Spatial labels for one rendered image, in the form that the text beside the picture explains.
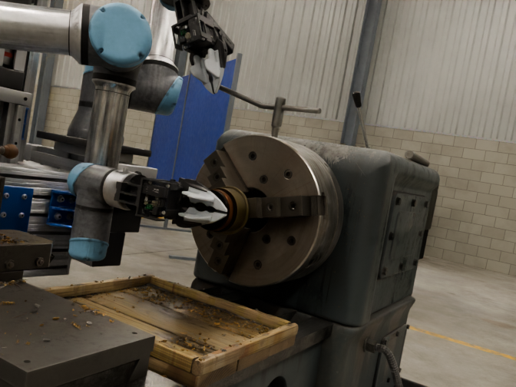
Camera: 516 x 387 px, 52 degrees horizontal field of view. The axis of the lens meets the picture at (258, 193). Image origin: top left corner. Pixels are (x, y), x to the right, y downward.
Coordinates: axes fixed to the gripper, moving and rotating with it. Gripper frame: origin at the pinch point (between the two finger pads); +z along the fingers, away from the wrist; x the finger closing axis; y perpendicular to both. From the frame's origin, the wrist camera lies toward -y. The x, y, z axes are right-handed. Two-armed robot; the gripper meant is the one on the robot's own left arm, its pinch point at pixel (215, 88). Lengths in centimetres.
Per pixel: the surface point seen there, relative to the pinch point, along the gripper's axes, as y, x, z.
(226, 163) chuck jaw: 2.9, 0.8, 17.5
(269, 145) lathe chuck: -0.2, 9.8, 15.8
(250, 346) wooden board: 23, 11, 52
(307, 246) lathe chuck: -0.2, 13.4, 37.5
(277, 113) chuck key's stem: -3.7, 11.5, 8.9
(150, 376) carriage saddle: 49, 14, 50
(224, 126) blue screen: -400, -236, -132
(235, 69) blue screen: -398, -208, -189
